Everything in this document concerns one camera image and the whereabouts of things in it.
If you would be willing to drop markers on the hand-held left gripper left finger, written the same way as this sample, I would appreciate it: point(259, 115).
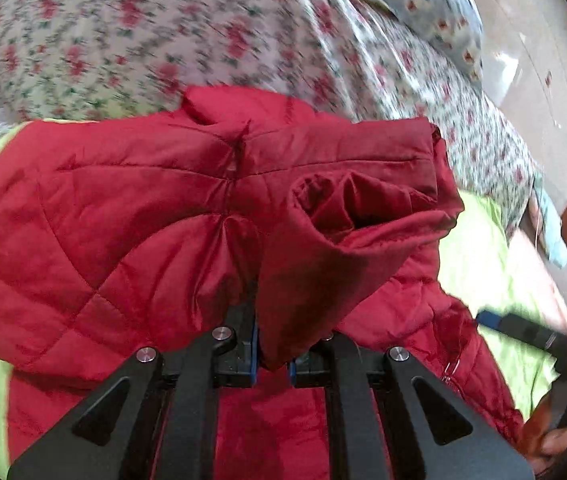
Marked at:
point(253, 356)

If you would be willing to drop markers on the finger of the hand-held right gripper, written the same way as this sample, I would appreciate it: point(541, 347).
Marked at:
point(493, 321)

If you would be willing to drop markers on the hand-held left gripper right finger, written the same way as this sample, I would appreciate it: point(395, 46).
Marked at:
point(292, 374)

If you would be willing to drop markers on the red quilted jacket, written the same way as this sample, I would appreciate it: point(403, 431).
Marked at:
point(128, 200)

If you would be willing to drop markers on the person's right hand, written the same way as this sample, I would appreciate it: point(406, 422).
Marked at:
point(546, 435)

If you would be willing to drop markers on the lime green bed sheet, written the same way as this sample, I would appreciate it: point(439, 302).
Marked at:
point(483, 265)

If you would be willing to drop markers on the stack of pastel cloths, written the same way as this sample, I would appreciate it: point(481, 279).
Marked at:
point(553, 232)

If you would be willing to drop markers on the light blue floral pillow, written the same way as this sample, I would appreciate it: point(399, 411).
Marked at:
point(433, 5)

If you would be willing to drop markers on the rose print floral bedspread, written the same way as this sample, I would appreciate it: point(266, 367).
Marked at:
point(128, 35)

